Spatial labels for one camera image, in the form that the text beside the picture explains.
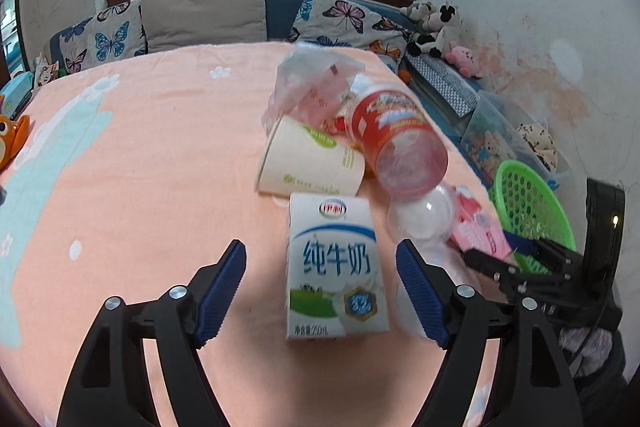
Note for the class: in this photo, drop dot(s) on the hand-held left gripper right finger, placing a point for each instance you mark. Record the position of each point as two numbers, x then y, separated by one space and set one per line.
420 292

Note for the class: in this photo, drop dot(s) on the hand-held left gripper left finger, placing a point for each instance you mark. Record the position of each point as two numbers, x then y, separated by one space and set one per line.
222 292

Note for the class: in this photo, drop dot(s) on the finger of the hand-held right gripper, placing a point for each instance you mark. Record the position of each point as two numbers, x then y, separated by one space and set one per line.
550 252
492 267

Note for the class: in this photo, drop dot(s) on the pink snack wrapper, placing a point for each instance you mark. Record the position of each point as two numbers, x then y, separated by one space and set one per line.
477 227

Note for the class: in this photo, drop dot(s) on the green plastic basket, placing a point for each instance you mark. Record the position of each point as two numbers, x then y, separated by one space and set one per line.
530 202

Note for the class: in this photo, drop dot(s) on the white blue milk carton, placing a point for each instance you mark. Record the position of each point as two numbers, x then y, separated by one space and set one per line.
335 257

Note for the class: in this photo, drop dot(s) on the white paper cup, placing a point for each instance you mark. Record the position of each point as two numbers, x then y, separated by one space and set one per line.
300 157

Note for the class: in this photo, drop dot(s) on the black white patterned cloth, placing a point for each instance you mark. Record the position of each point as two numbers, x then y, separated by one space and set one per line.
537 144

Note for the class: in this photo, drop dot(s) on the clear plastic storage box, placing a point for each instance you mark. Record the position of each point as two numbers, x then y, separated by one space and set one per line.
487 142

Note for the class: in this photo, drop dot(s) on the peach printed blanket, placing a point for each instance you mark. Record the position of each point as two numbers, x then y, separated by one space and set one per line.
150 157

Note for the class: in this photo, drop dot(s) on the red label plastic bottle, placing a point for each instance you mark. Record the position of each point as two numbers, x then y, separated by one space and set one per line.
395 127

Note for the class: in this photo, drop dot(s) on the black white patterned cushion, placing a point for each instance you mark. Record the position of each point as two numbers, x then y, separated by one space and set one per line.
445 82

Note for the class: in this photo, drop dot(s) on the pink plush toy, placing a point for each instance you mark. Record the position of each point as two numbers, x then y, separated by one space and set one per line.
465 59

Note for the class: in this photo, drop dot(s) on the pink white packet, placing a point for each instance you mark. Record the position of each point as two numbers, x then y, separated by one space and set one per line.
320 99

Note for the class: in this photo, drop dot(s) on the clear plastic bag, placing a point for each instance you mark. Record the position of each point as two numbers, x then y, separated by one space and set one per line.
300 67

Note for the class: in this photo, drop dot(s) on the black white cow plush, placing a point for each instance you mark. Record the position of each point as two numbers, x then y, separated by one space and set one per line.
440 27

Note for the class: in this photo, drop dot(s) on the orange plush toy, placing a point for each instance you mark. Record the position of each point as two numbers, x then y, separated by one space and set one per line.
10 137

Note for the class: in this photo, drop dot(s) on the grey white plush toy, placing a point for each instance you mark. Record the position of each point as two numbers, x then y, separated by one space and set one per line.
417 11

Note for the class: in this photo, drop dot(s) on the butterfly print pillow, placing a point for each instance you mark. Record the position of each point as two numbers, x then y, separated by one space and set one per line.
345 19
107 39

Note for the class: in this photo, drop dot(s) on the beige pillow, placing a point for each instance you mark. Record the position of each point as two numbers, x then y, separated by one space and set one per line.
205 12

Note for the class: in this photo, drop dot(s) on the small printed packet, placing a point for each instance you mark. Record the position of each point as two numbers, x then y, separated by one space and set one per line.
46 71

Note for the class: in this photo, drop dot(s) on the blue bed headboard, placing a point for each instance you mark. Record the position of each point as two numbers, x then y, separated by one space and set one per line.
282 12

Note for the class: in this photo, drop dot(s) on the teal box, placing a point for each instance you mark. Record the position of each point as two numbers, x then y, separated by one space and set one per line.
17 89

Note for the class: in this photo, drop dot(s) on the dark wooden door frame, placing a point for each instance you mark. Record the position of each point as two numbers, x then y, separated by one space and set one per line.
19 22

